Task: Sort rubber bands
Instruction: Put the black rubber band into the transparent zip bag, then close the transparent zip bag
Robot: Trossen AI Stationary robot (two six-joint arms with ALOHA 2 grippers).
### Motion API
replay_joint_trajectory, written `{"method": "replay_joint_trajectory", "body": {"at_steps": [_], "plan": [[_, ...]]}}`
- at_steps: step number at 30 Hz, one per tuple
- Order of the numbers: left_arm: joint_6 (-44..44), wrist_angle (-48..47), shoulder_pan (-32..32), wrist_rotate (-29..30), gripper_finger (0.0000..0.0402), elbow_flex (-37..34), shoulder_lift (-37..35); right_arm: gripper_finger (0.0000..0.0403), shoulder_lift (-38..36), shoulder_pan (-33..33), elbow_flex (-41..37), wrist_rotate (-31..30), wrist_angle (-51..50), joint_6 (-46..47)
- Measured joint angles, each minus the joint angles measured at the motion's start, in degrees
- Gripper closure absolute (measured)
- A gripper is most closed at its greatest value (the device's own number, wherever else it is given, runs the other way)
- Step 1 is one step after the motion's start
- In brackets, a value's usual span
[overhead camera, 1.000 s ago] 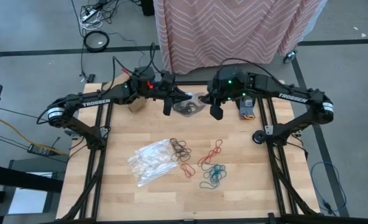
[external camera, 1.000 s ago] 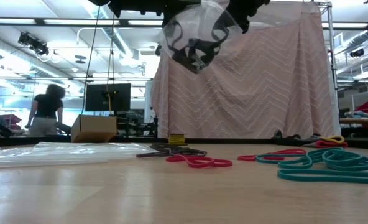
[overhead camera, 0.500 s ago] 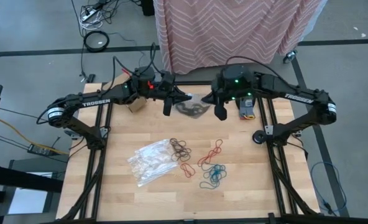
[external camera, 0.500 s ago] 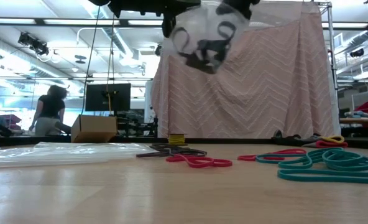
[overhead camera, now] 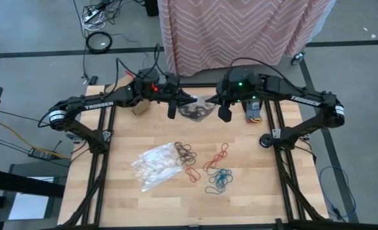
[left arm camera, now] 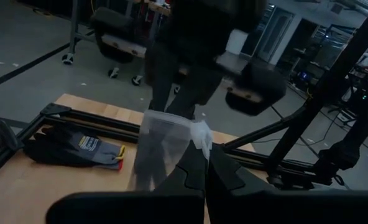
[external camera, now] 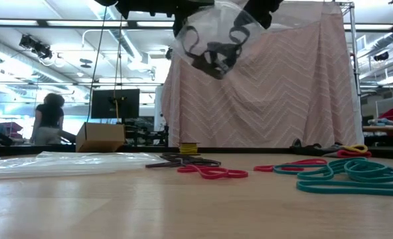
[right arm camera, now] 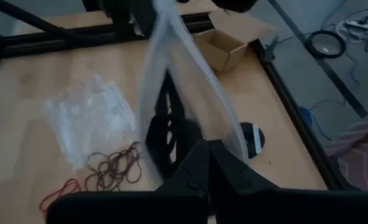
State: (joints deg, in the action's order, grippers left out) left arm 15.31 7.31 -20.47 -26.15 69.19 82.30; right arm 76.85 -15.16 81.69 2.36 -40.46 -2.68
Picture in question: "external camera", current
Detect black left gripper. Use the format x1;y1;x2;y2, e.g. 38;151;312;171
115;0;216;38

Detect clear plastic zip bag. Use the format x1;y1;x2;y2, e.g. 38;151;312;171
175;1;269;81

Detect clear zip bag stack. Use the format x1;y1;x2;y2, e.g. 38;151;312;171
0;151;170;181

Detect dark brown rubber band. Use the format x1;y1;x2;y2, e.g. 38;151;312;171
159;152;222;167
145;159;184;169

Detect teal rubber band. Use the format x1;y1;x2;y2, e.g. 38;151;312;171
272;158;349;177
344;158;393;183
295;180;393;197

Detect yellow and red bands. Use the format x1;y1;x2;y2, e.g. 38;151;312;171
322;143;372;159

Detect pink chevron cloth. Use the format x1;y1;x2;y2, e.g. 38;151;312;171
161;0;365;149

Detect black computer monitor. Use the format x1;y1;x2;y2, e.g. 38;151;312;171
90;88;141;120

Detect black desk equipment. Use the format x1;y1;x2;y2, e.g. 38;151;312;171
125;122;170;147

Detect brown cardboard box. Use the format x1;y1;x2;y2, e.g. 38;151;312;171
76;121;127;153

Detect person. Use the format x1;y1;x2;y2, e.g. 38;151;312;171
29;92;66;146

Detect wooden side table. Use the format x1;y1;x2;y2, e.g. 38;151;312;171
362;125;393;147

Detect black hanging cable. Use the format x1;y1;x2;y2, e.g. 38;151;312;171
86;5;109;123
113;9;126;100

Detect chrome wire rack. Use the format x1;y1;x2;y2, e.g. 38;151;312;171
335;1;364;112

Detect black aluminium frame rail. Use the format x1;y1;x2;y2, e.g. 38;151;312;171
370;145;393;159
0;145;78;157
116;147;297;154

